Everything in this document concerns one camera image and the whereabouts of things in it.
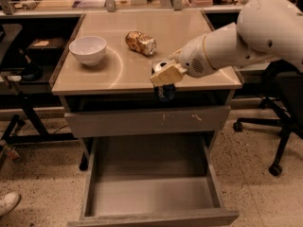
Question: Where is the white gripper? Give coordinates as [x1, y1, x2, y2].
[150, 35, 216, 87]

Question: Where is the blue pepsi can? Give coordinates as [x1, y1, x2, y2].
[151, 60, 175, 102]

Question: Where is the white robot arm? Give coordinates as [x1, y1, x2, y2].
[150, 0, 303, 86]

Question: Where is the crushed gold can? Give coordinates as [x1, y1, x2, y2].
[125, 31, 157, 56]

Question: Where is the grey top drawer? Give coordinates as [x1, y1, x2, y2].
[64, 106, 230, 138]

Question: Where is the grey drawer cabinet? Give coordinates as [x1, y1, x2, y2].
[48, 9, 245, 171]

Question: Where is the open grey middle drawer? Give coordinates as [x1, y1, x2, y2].
[67, 134, 239, 227]

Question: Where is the white ceramic bowl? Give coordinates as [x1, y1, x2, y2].
[69, 36, 107, 66]

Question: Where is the black office chair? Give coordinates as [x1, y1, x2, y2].
[233, 60, 303, 176]

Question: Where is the white sneaker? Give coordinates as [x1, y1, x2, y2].
[0, 192, 21, 217]

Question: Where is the black desk frame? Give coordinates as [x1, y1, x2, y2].
[0, 24, 75, 147]

